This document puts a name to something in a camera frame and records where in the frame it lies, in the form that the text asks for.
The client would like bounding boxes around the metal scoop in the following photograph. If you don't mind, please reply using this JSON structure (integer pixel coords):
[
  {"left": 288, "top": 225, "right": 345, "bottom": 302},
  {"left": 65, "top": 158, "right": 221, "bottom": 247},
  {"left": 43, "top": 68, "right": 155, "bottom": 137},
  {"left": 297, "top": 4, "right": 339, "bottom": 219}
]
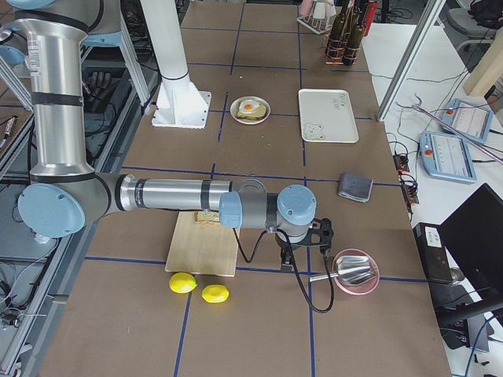
[{"left": 309, "top": 255, "right": 376, "bottom": 287}]

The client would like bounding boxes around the white wire cup rack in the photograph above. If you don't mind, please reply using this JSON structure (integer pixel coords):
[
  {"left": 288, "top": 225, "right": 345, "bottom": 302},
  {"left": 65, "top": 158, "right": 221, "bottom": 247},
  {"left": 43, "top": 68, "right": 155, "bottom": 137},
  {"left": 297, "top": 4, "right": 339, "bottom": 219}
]
[{"left": 297, "top": 0, "right": 337, "bottom": 35}]

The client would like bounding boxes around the far blue teach pendant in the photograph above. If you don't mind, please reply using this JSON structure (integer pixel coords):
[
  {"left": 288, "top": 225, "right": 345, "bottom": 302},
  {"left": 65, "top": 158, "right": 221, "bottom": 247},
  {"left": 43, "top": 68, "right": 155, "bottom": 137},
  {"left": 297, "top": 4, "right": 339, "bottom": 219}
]
[{"left": 442, "top": 98, "right": 494, "bottom": 144}]

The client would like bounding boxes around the grey folded cloth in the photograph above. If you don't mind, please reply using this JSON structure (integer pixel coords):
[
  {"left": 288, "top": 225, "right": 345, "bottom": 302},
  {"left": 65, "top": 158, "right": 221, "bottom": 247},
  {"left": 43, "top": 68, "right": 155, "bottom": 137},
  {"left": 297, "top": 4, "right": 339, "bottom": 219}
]
[{"left": 338, "top": 172, "right": 373, "bottom": 203}]

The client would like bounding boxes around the black computer box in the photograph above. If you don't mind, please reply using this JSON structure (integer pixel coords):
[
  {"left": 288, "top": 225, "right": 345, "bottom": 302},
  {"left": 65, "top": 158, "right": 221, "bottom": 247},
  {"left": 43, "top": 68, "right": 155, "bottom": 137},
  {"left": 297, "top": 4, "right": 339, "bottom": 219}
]
[{"left": 413, "top": 222, "right": 453, "bottom": 284}]

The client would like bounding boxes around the dark green wine bottle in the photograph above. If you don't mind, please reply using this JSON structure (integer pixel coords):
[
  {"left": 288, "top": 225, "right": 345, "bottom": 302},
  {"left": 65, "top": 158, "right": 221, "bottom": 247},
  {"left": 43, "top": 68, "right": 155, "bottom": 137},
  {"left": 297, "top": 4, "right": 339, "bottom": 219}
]
[{"left": 325, "top": 0, "right": 353, "bottom": 64}]

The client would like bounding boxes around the pink grabber stick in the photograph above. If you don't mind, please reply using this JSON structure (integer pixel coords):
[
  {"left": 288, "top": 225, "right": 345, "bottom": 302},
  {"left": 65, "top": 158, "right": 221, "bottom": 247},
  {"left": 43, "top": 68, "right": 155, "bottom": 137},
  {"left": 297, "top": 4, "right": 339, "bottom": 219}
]
[{"left": 396, "top": 95, "right": 503, "bottom": 164}]

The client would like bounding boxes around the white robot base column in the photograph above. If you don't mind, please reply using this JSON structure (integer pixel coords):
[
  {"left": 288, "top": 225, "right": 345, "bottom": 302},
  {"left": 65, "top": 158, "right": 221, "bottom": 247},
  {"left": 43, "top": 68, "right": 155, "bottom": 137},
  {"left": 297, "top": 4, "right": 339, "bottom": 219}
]
[{"left": 141, "top": 0, "right": 211, "bottom": 130}]

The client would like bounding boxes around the fried egg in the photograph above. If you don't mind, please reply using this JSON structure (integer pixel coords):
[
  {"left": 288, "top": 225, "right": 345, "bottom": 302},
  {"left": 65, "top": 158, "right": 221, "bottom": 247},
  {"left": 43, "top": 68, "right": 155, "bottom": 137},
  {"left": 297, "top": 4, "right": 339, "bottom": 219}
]
[{"left": 239, "top": 100, "right": 260, "bottom": 114}]

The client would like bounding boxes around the aluminium frame post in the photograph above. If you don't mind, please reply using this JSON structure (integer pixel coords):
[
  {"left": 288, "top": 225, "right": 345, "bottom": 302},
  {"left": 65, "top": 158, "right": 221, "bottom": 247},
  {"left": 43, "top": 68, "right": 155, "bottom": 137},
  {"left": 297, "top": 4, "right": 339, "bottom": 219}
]
[{"left": 377, "top": 0, "right": 446, "bottom": 122}]

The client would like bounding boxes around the pink bowl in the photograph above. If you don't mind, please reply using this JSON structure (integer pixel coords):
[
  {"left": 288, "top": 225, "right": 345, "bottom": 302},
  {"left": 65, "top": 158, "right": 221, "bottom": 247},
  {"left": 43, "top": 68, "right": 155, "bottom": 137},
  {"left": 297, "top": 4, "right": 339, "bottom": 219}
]
[{"left": 332, "top": 249, "right": 380, "bottom": 295}]

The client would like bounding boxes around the copper wire bottle rack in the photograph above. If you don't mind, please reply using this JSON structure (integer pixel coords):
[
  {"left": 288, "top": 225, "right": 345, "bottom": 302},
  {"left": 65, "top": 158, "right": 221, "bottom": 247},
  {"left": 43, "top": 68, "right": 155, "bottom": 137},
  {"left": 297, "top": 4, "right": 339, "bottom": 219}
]
[{"left": 325, "top": 32, "right": 361, "bottom": 66}]

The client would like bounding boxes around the orange terminal block strip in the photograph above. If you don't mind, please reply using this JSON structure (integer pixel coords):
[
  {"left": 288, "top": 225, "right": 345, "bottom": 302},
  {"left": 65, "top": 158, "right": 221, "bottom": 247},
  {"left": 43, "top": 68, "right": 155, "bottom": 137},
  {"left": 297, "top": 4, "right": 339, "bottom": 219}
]
[{"left": 393, "top": 154, "right": 419, "bottom": 207}]

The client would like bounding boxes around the white round plate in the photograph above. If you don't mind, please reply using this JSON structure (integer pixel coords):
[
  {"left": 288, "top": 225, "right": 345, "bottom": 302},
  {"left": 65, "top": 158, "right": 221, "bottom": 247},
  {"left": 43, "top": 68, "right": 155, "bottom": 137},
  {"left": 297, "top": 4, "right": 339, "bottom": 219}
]
[{"left": 229, "top": 96, "right": 270, "bottom": 125}]

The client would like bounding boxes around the near blue teach pendant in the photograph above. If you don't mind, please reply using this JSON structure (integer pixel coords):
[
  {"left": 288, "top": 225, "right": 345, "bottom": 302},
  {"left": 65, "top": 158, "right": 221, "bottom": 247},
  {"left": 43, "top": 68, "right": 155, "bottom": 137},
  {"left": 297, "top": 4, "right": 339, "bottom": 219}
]
[{"left": 420, "top": 131, "right": 477, "bottom": 184}]

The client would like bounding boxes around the right yellow lemon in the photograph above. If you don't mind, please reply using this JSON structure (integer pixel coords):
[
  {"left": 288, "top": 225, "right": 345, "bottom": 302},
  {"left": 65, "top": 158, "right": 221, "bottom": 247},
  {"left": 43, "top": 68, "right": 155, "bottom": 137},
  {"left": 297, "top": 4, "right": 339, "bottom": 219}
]
[{"left": 201, "top": 284, "right": 229, "bottom": 303}]

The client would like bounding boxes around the left yellow lemon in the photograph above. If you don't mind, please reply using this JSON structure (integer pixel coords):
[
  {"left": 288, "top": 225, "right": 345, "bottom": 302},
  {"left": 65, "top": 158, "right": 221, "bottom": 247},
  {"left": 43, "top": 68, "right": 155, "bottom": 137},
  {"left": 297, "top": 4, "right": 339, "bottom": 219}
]
[{"left": 168, "top": 272, "right": 197, "bottom": 294}]

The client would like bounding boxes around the white bear tray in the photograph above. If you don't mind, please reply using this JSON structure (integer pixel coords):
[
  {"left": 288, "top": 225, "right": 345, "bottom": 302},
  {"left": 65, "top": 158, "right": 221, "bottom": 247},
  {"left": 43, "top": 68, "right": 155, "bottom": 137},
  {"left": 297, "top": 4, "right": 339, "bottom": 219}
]
[{"left": 298, "top": 89, "right": 359, "bottom": 144}]

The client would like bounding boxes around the black monitor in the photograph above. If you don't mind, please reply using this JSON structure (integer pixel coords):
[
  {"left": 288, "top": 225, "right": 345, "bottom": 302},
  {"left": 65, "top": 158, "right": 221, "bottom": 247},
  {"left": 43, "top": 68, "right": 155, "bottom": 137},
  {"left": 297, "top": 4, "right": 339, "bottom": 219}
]
[{"left": 439, "top": 183, "right": 502, "bottom": 297}]

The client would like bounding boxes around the yellow lemon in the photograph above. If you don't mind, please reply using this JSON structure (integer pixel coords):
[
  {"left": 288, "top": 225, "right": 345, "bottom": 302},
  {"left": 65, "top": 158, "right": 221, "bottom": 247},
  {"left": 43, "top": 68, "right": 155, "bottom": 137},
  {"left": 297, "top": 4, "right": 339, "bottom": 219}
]
[
  {"left": 201, "top": 284, "right": 229, "bottom": 303},
  {"left": 168, "top": 272, "right": 197, "bottom": 294}
]

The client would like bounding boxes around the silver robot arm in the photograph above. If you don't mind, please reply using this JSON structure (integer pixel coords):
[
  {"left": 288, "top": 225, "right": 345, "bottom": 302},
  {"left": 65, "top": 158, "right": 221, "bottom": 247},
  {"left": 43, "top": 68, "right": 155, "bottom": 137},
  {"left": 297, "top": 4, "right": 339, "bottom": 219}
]
[{"left": 13, "top": 1, "right": 333, "bottom": 268}]

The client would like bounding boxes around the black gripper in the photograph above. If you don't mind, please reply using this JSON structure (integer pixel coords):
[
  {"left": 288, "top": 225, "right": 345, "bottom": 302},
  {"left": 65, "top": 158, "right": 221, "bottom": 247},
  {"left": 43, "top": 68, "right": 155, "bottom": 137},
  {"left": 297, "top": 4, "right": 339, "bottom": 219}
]
[{"left": 275, "top": 218, "right": 334, "bottom": 271}]

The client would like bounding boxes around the wooden cutting board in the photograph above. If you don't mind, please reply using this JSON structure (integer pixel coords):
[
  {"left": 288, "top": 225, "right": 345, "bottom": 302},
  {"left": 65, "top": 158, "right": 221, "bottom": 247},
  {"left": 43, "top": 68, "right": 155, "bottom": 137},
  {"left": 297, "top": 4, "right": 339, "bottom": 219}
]
[{"left": 165, "top": 212, "right": 238, "bottom": 277}]

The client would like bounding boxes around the blue teach pendant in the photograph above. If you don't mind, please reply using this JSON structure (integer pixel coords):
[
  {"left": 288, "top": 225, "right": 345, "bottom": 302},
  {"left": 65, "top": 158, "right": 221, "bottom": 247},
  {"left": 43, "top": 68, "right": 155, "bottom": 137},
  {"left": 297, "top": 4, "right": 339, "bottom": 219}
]
[
  {"left": 420, "top": 131, "right": 477, "bottom": 184},
  {"left": 442, "top": 98, "right": 494, "bottom": 144}
]

